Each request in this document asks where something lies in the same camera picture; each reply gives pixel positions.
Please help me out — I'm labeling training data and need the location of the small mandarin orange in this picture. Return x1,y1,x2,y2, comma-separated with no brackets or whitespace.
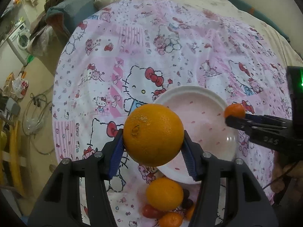
224,103,245,118

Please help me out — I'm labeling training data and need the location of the dark grape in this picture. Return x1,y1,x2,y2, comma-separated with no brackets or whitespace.
183,189,190,200
181,198,194,210

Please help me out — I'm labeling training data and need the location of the large orange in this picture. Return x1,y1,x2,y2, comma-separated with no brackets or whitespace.
123,103,184,167
145,177,184,212

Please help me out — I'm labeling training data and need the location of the red cherry tomato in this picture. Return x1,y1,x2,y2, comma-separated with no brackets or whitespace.
142,204,166,219

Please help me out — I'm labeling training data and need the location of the white pink plate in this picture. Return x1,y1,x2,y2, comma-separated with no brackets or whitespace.
152,85,238,185

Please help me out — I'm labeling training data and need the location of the yellow wooden rack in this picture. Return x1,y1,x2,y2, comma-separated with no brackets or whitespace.
1,119,26,197

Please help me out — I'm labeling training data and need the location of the teal bed edge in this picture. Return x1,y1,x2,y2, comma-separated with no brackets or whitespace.
228,0,291,43

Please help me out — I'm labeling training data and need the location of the white red plastic bag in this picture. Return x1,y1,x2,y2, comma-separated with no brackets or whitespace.
12,74,29,99

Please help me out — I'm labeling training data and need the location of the Hello Kitty pink bedsheet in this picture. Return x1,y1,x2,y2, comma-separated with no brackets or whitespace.
51,0,294,227

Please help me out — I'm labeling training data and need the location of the white washing machine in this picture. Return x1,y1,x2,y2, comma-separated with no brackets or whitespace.
7,22,30,66

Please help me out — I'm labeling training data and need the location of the grey hose on floor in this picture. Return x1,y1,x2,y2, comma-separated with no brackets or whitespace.
21,85,55,155

